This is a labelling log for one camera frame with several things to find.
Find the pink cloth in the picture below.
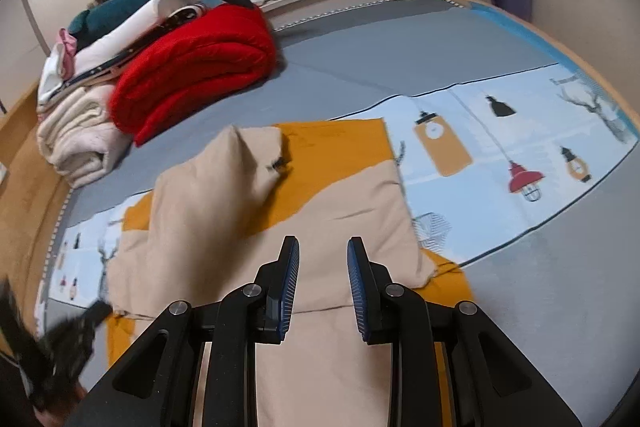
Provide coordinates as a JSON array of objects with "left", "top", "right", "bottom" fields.
[{"left": 57, "top": 28, "right": 79, "bottom": 75}]

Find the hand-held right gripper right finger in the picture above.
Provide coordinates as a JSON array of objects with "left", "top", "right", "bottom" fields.
[{"left": 347, "top": 236, "right": 583, "bottom": 427}]

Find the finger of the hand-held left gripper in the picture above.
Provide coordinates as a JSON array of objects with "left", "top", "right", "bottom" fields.
[{"left": 60, "top": 300, "right": 114, "bottom": 333}]

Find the bed with grey sheet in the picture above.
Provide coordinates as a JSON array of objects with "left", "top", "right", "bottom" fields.
[{"left": 35, "top": 0, "right": 640, "bottom": 427}]

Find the folded red blanket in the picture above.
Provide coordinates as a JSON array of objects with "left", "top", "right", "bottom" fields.
[{"left": 109, "top": 4, "right": 278, "bottom": 146}]

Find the beige and yellow hooded jacket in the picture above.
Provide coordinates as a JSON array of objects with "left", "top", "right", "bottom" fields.
[{"left": 102, "top": 118, "right": 473, "bottom": 427}]

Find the light blue printed mat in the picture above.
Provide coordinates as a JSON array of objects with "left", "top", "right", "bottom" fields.
[{"left": 37, "top": 59, "right": 640, "bottom": 308}]

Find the white wardrobe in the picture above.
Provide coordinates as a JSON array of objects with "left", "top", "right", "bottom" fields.
[{"left": 0, "top": 0, "right": 51, "bottom": 112}]

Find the wooden headboard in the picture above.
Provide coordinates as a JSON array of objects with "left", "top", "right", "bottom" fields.
[{"left": 0, "top": 82, "right": 76, "bottom": 358}]

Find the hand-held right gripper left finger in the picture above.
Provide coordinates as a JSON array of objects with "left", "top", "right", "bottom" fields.
[{"left": 65, "top": 235, "right": 301, "bottom": 427}]

